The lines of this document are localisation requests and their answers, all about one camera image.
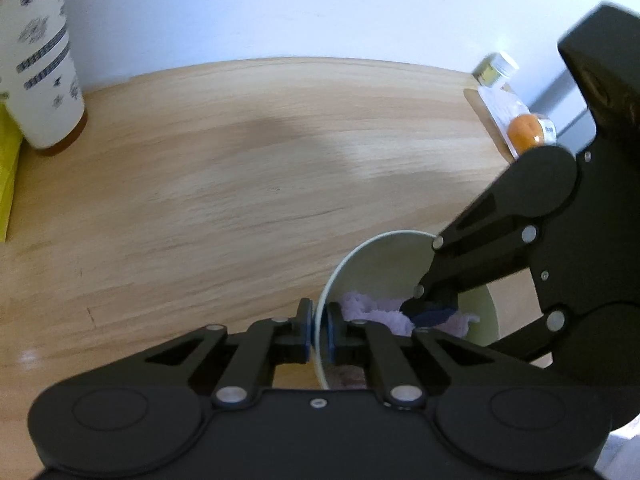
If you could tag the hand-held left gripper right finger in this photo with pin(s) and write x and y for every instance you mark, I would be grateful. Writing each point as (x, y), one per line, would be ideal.
(330, 332)

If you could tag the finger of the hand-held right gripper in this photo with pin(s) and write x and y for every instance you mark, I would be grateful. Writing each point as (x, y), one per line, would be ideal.
(530, 332)
(450, 270)

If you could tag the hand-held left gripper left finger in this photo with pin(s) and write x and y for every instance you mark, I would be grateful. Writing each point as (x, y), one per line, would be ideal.
(306, 332)

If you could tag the purple cleaning cloth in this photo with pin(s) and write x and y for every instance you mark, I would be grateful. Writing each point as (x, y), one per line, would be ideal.
(372, 310)

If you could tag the pale green paper bowl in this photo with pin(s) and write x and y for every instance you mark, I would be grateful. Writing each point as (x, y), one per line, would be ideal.
(385, 265)

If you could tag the orange fruit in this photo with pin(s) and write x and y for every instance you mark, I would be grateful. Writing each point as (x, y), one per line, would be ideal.
(525, 132)

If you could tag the small white-capped bottle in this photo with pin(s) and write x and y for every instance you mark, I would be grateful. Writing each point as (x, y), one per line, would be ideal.
(495, 69)

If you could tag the yellow flat packet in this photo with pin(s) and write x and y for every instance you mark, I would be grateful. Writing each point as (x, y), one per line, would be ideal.
(7, 175)

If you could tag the white patterned cylinder container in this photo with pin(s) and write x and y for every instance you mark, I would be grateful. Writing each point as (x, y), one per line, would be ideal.
(42, 85)

